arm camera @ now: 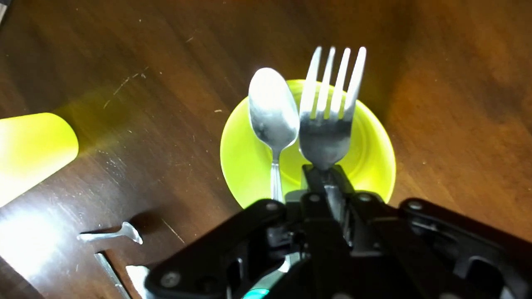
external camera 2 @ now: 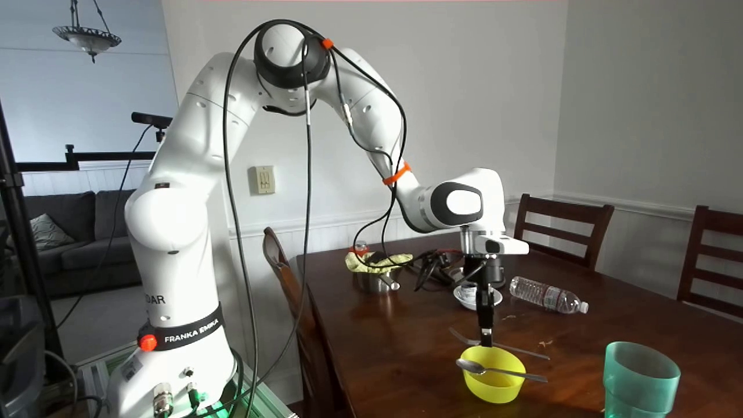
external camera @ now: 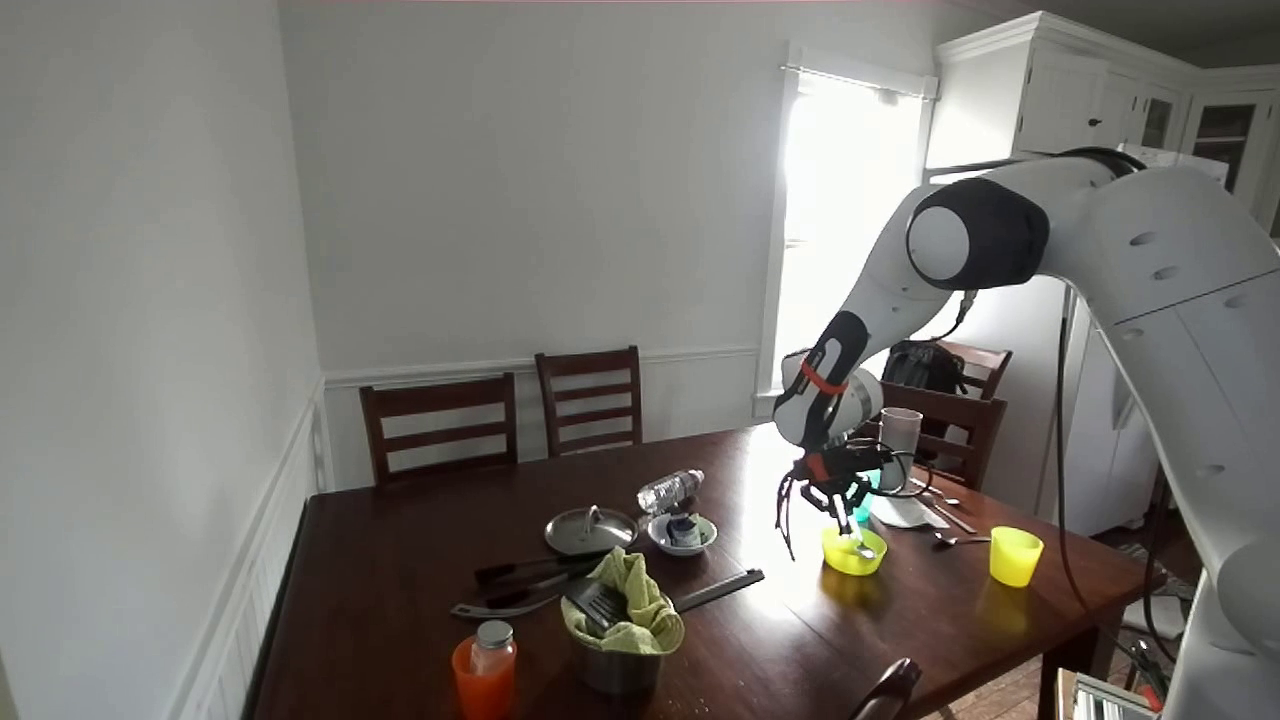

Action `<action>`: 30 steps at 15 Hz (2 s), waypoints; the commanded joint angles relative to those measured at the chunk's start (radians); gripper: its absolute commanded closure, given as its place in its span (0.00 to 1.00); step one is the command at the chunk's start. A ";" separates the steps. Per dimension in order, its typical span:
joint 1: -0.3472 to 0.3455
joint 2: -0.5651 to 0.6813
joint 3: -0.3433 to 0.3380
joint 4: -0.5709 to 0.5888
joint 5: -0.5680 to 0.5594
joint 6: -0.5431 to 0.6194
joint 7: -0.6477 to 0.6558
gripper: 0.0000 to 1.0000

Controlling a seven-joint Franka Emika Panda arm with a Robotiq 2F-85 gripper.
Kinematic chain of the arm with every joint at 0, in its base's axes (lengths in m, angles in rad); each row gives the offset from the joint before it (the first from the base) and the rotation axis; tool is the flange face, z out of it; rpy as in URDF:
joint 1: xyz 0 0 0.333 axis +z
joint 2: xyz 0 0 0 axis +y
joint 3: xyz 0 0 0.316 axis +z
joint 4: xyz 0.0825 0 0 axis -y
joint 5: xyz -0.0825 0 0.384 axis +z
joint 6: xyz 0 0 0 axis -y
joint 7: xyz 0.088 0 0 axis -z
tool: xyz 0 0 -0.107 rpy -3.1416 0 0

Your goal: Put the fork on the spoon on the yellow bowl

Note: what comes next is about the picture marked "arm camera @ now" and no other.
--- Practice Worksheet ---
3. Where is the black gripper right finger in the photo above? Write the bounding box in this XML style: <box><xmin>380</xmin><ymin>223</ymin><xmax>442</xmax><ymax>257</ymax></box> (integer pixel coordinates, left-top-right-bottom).
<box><xmin>324</xmin><ymin>164</ymin><xmax>532</xmax><ymax>299</ymax></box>

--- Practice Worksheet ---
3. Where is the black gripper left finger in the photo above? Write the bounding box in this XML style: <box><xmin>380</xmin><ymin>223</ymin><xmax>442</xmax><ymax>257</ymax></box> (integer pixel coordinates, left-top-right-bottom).
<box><xmin>144</xmin><ymin>164</ymin><xmax>329</xmax><ymax>299</ymax></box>

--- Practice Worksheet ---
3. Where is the silver metal fork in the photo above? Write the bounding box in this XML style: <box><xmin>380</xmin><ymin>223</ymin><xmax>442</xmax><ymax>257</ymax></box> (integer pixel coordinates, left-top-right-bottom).
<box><xmin>297</xmin><ymin>45</ymin><xmax>369</xmax><ymax>223</ymax></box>

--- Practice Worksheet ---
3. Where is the yellow plastic bowl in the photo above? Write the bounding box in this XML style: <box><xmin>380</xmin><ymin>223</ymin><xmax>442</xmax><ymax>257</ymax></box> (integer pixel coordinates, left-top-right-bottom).
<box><xmin>219</xmin><ymin>78</ymin><xmax>397</xmax><ymax>211</ymax></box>

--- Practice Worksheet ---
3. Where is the silver metal spoon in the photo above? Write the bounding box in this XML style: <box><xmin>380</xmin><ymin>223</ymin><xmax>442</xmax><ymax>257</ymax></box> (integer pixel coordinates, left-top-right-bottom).
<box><xmin>246</xmin><ymin>66</ymin><xmax>300</xmax><ymax>204</ymax></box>

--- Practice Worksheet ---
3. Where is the white flat plate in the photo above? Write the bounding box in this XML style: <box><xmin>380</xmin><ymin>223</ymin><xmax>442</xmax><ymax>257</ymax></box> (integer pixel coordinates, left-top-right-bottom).
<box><xmin>124</xmin><ymin>264</ymin><xmax>154</xmax><ymax>299</ymax></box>

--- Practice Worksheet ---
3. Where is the long metal utensil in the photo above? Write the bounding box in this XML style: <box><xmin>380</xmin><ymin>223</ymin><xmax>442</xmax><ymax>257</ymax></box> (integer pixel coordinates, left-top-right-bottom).
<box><xmin>94</xmin><ymin>251</ymin><xmax>133</xmax><ymax>299</ymax></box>

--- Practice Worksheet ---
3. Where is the yellow plastic cup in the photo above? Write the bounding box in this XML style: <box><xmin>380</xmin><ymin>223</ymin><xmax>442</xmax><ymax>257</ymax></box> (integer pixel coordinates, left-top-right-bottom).
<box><xmin>0</xmin><ymin>111</ymin><xmax>79</xmax><ymax>209</ymax></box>

